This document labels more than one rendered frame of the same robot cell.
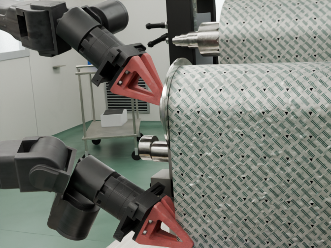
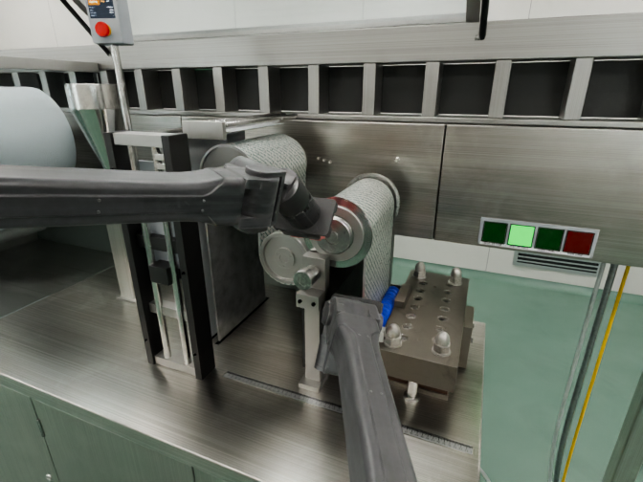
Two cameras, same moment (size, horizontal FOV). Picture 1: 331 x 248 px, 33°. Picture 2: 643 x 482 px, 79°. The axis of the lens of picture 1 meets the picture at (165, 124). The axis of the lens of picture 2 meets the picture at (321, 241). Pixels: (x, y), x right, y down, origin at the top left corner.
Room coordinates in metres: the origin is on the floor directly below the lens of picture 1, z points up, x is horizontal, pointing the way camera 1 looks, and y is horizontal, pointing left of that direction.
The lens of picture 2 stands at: (0.86, 0.70, 1.51)
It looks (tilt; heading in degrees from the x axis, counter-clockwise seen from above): 21 degrees down; 268
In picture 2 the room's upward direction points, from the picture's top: straight up
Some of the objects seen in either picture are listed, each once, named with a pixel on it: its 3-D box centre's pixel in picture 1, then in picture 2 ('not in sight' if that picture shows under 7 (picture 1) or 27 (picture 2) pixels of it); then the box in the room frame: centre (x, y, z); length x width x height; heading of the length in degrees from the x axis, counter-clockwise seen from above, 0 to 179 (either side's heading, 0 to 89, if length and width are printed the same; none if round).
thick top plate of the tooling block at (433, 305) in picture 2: not in sight; (428, 318); (0.58, -0.10, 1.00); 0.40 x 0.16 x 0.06; 66
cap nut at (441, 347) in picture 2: not in sight; (442, 341); (0.61, 0.06, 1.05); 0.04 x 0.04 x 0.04
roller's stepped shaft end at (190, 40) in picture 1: (187, 40); not in sight; (1.07, -0.05, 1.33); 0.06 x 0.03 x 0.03; 66
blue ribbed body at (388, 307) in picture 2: not in sight; (385, 309); (0.69, -0.11, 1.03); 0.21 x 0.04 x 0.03; 66
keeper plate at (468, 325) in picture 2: not in sight; (467, 336); (0.49, -0.08, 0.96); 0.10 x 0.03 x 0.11; 66
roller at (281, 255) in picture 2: not in sight; (308, 239); (0.87, -0.19, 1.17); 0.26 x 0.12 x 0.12; 66
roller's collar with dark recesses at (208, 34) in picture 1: (217, 39); not in sight; (1.05, -0.11, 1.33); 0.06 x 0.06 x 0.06; 66
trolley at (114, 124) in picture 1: (111, 104); not in sight; (5.64, 0.54, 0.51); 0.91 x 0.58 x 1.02; 0
